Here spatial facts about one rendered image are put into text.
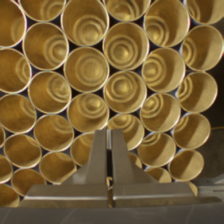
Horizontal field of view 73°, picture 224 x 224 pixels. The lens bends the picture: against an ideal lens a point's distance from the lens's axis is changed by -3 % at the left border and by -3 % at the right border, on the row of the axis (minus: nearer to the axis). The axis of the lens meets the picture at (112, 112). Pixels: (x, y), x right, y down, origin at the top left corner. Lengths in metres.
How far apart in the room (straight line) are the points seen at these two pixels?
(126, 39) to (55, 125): 0.23
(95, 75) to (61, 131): 0.14
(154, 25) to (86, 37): 0.13
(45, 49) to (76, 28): 0.07
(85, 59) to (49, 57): 0.07
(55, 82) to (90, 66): 0.08
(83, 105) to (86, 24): 0.16
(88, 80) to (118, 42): 0.09
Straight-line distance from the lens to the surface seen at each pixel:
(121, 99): 0.33
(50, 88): 0.35
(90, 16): 0.34
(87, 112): 0.34
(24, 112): 0.38
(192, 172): 0.37
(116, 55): 0.32
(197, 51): 0.37
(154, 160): 0.33
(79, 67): 0.33
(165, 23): 0.35
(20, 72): 0.37
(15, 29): 0.38
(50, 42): 0.35
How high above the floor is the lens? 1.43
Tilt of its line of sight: 76 degrees down
